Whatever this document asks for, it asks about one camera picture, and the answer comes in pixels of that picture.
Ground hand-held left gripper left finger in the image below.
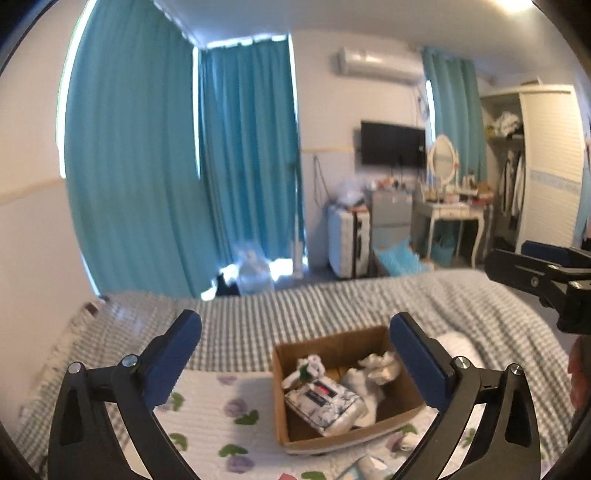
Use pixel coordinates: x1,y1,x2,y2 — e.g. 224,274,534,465
48,309,204,480

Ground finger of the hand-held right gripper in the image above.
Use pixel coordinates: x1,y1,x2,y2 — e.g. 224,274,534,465
484,248,591,334
521,240,591,268

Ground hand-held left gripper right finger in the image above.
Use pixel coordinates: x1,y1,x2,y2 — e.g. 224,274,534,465
389,312,542,480

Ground brown cardboard box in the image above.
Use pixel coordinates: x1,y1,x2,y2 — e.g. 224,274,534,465
271,325,426,456

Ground person's right hand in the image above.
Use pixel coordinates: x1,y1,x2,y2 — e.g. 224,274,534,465
568,339,591,414

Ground white crumpled cloth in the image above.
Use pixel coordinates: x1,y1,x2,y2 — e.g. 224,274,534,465
341,351,403,426

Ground hanging clothes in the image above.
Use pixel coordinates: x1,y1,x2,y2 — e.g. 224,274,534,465
496,150,527,229

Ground teal storage basket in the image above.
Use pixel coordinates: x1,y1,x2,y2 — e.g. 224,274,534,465
430,236,455,267

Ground white floral quilted blanket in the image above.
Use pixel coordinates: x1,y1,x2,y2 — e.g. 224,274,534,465
150,369,490,480

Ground white wardrobe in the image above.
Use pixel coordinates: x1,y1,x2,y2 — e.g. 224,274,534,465
480,84,587,254

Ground white dressing table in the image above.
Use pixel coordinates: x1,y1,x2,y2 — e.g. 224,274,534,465
412,187,492,268

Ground blue floral tissue packet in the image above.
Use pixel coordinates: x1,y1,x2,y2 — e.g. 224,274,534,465
283,376,369,437

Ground teal ruffled cloth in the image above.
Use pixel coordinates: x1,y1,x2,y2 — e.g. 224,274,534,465
373,237,432,278

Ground light blue tissue packet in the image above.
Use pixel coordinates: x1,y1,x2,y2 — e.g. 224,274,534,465
336,454,395,480

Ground clear plastic bag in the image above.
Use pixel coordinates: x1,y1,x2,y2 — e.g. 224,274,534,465
233,240,275,296

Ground grey checked bed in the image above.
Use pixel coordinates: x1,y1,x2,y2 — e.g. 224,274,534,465
16,268,573,480

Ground white oval mirror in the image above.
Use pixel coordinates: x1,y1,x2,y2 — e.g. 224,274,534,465
427,134,461,190

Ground grey mini fridge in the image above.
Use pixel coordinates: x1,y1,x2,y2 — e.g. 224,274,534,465
370,189,414,252

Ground white suitcase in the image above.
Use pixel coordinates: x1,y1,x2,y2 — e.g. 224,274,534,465
327,206,372,280

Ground small teal curtain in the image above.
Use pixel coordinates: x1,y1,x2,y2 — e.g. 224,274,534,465
421,46,488,183

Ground white plastic bag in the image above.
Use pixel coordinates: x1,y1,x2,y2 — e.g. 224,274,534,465
330,176,371,209

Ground wide teal curtain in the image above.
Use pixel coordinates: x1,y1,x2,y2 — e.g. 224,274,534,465
64,0,220,298

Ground narrow teal curtain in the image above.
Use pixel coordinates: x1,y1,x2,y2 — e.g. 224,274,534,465
198,34,308,278

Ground white air conditioner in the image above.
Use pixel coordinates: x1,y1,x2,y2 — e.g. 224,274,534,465
336,46,424,85

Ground black wall television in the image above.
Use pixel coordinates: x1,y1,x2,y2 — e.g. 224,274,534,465
360,121,427,169

